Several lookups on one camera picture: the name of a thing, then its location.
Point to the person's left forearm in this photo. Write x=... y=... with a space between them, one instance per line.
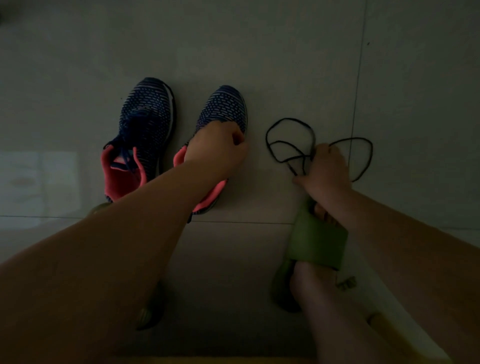
x=86 y=277

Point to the blue knit sneaker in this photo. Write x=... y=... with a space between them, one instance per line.
x=225 y=105
x=146 y=105

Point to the person's left hand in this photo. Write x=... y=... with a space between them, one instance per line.
x=215 y=150

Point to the person's right forearm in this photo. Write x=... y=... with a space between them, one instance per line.
x=412 y=262

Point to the person's right hand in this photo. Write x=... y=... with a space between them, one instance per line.
x=328 y=172

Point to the person's right leg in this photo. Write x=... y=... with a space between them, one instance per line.
x=322 y=311

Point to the green foam slipper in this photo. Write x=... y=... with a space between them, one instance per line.
x=318 y=240
x=150 y=311

